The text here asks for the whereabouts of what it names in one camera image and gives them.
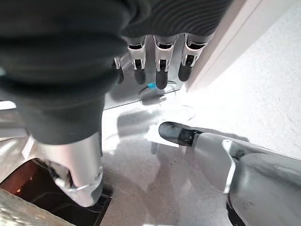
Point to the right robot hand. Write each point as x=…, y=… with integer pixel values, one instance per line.
x=58, y=70

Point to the small blue tag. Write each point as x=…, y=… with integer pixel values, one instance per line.
x=151, y=86

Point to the round metal floor drain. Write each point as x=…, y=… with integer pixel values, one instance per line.
x=150, y=95

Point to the beige grey cloth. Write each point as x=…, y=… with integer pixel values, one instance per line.
x=9, y=153

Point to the black laundry basket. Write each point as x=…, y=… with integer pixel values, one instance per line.
x=47, y=200

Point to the grey textured cloth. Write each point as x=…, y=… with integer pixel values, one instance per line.
x=14, y=212

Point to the pale door frame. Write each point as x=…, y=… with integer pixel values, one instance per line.
x=223, y=47

